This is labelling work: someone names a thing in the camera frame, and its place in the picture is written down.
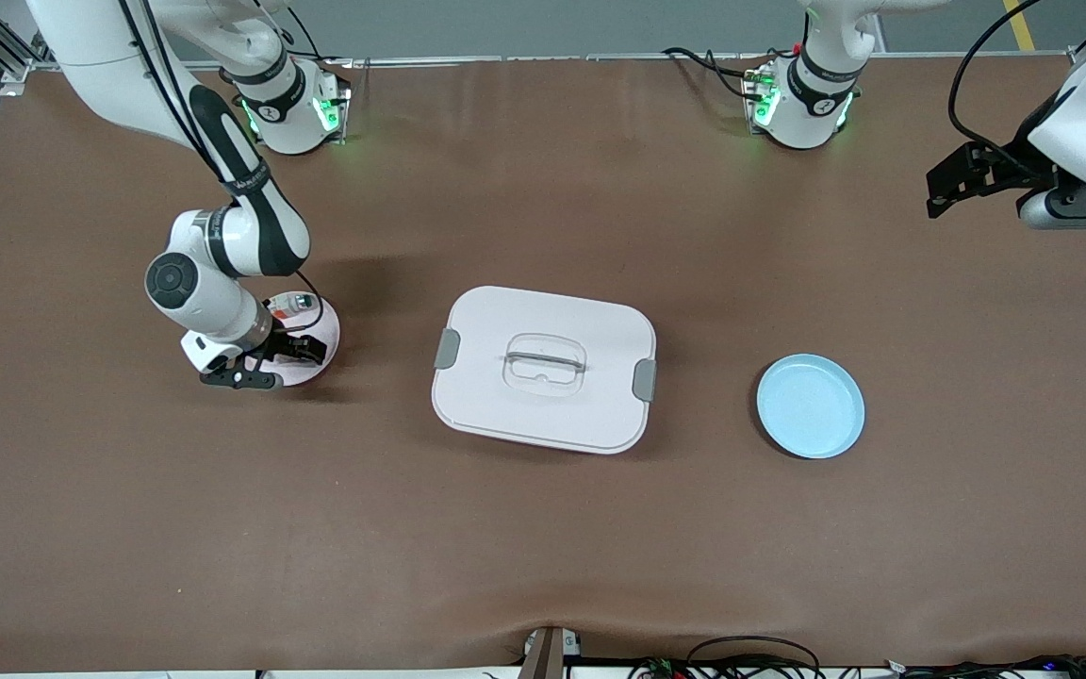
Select white lidded storage box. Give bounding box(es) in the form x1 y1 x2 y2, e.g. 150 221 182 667
432 285 659 455

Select pink round plate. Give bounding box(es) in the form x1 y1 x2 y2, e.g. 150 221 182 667
265 292 341 389

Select light blue round plate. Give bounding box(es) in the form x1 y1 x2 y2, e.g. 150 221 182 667
756 354 866 460

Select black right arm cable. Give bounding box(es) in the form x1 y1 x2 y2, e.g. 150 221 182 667
119 0 325 333

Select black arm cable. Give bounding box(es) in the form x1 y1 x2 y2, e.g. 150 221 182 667
946 0 1048 178
119 0 325 333

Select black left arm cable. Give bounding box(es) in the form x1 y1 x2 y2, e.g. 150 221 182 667
946 0 1048 178

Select black cables at arm base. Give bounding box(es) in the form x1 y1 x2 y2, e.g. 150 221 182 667
664 45 756 100

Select metal table edge bracket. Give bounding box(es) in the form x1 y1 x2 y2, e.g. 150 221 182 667
518 625 584 679

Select black looped cable bundle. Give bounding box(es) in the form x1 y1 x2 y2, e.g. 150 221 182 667
628 637 827 679

